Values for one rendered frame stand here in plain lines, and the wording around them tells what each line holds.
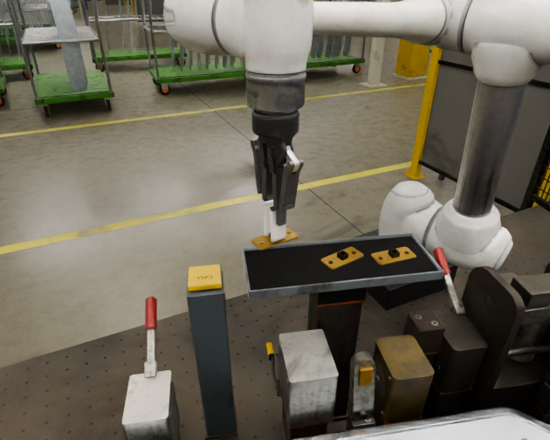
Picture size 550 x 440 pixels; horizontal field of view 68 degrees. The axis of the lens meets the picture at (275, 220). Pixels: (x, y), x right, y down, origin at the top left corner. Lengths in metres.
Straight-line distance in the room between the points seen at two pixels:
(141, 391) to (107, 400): 0.48
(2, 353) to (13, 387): 1.22
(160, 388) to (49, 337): 1.83
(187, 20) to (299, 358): 0.56
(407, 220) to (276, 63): 0.84
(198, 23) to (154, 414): 0.60
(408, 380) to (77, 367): 0.92
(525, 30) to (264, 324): 1.00
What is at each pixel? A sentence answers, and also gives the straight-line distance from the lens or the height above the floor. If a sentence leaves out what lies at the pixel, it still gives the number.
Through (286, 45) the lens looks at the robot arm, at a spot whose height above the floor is 1.56.
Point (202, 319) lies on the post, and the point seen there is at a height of 1.08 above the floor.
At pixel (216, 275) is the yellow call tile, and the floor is 1.16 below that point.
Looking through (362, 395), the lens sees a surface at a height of 1.04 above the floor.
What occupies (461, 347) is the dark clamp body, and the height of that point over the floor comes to 1.08.
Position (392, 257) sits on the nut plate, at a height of 1.16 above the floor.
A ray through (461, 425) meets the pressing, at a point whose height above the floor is 1.00.
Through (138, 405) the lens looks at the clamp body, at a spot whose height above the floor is 1.06.
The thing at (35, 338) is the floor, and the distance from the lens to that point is 2.57.
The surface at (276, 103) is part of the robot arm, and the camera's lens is 0.61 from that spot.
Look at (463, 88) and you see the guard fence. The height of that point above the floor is 0.89.
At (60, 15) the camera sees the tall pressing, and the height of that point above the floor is 1.24.
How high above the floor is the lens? 1.64
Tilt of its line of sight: 31 degrees down
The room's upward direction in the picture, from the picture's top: straight up
